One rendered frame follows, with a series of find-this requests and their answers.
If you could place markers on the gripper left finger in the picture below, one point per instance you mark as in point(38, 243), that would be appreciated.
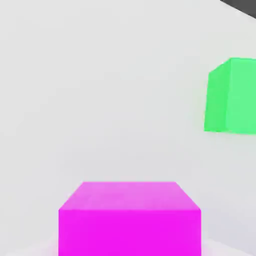
point(53, 251)

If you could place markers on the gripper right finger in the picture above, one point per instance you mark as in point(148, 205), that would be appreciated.
point(210, 251)

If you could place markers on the small green cube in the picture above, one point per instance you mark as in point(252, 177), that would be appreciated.
point(232, 100)

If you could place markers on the small magenta cube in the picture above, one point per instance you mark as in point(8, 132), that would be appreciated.
point(130, 230)

